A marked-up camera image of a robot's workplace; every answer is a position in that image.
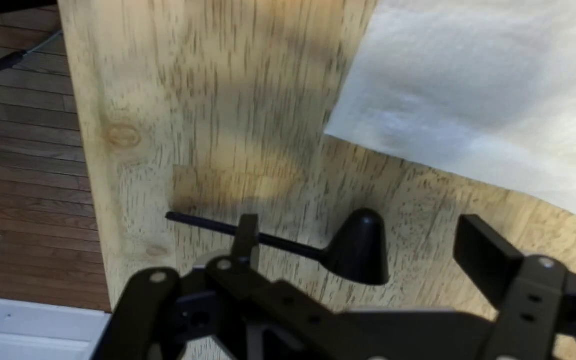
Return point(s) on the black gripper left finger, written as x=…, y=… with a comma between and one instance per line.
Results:
x=168, y=312

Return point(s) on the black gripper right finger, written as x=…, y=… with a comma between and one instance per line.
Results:
x=541, y=301

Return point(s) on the black measuring spoon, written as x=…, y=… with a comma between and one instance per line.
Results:
x=360, y=246

